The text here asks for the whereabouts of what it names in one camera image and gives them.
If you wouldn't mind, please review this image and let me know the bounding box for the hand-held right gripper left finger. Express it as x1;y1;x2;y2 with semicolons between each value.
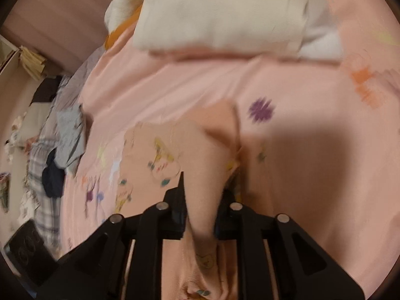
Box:
40;171;189;300

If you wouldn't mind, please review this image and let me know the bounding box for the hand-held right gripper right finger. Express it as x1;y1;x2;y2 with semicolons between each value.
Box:
214;190;366;300

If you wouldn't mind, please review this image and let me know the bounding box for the pink cartoon print long-sleeve shirt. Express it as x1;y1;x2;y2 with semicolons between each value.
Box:
115;100;274;300

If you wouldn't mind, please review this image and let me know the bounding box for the folded white clothes pile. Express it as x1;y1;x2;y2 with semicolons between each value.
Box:
133;0;344;62

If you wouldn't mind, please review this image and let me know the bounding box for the plaid grey blanket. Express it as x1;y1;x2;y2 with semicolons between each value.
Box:
19;75;83;252

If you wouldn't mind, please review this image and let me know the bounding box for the dark navy garment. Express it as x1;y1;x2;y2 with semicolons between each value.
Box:
41;148;69;199

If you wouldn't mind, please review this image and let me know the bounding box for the white fluffy plush toy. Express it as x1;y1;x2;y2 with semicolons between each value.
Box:
4;114;29;165

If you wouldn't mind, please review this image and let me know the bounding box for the grey crumpled garment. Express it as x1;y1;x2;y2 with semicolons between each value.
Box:
55;103;91;177

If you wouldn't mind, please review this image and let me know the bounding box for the pink printed bed sheet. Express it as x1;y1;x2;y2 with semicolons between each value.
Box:
59;0;400;300

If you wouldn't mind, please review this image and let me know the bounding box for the beige pillow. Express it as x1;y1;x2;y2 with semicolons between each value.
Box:
15;102;54;146

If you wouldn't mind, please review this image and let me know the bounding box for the dark brown cloth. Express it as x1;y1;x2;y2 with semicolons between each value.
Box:
29;76;64;104

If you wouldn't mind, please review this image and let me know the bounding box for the grey quilted bed cover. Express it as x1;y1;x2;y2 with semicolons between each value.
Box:
71;45;108;102

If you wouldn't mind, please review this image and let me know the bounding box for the yellow fringed cloth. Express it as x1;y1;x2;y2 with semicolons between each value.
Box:
18;45;47;81

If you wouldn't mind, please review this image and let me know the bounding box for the white goose plush toy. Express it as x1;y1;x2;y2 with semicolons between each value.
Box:
104;0;157;50

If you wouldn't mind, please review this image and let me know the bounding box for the pink curtain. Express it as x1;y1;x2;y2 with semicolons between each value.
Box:
0;0;127;77

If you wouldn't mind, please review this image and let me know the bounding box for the cream wall shelf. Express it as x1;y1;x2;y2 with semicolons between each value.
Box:
0;34;23;77

